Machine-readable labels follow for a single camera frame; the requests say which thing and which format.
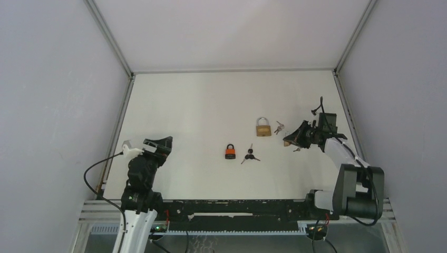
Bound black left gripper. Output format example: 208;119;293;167
138;137;172;187

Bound silver brass-padlock keys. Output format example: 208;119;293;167
274;121;285;135

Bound large brass padlock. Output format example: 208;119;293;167
256;117;271;137

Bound black-headed key bunch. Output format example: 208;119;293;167
241;144;260;164

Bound orange black padlock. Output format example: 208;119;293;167
225;144;236;160

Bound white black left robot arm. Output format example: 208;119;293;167
112;136;173;252

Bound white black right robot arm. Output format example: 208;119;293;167
283;112;385;225

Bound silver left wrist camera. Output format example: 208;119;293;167
122;140;144;159

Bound black left camera cable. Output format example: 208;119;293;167
83;152;128;253

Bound black camera cable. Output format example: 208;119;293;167
83;152;128;253
310;96;381;253

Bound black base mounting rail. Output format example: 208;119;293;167
156;199;339;232

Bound black right camera cable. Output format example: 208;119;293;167
310;96;381;253

